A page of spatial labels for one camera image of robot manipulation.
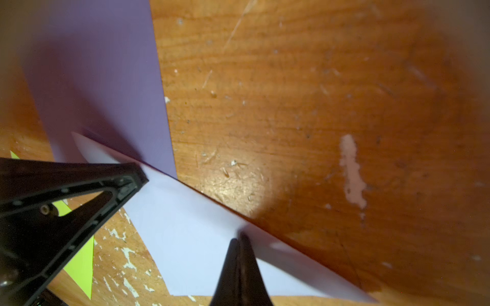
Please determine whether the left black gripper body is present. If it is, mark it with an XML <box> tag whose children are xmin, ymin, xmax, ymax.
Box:
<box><xmin>1</xmin><ymin>158</ymin><xmax>69</xmax><ymax>305</ymax></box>

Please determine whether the light lavender square paper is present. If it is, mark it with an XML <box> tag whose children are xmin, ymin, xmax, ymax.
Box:
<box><xmin>71</xmin><ymin>131</ymin><xmax>378</xmax><ymax>303</ymax></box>

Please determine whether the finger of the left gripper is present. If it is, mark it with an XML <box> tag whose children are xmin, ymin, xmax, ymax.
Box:
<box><xmin>1</xmin><ymin>158</ymin><xmax>148</xmax><ymax>305</ymax></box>

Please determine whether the dark purple square paper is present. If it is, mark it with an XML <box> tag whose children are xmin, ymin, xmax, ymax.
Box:
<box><xmin>23</xmin><ymin>1</ymin><xmax>177</xmax><ymax>177</ymax></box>

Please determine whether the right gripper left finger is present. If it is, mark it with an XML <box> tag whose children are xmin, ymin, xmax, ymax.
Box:
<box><xmin>210</xmin><ymin>238</ymin><xmax>241</xmax><ymax>306</ymax></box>

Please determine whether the lime green square paper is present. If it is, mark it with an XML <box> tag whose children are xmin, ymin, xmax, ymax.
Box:
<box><xmin>9</xmin><ymin>150</ymin><xmax>95</xmax><ymax>300</ymax></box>

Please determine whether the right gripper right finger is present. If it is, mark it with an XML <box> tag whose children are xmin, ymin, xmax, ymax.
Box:
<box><xmin>239</xmin><ymin>233</ymin><xmax>273</xmax><ymax>306</ymax></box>

